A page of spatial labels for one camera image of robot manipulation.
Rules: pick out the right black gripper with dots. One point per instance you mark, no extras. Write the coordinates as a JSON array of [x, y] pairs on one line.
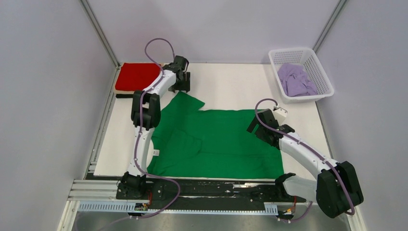
[[252, 125]]

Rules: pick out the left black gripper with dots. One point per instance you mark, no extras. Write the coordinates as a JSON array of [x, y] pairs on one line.
[[185, 86]]

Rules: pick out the green t shirt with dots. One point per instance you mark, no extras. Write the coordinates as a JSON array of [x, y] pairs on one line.
[[198, 143]]

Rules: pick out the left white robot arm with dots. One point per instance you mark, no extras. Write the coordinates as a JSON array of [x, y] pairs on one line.
[[146, 116]]

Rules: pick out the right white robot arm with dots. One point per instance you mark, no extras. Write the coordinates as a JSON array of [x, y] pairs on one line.
[[335, 187]]

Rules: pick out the folded red t shirt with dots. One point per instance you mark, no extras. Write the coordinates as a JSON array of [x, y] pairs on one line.
[[137, 77]]

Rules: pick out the purple t shirt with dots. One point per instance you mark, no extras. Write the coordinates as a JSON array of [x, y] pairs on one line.
[[295, 82]]

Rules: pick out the folded black t shirt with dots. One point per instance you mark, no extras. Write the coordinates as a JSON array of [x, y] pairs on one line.
[[124, 96]]

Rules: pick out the white plastic basket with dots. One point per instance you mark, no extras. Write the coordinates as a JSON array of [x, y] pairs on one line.
[[307, 58]]

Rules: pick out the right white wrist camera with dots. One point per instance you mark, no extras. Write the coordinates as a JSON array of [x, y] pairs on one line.
[[279, 114]]

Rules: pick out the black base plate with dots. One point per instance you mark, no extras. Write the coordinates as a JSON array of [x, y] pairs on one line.
[[215, 194]]

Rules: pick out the white slotted cable duct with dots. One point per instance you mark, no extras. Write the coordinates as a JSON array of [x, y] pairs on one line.
[[134, 207]]

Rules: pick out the aluminium rail frame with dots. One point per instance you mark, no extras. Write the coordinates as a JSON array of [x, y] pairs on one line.
[[301, 216]]

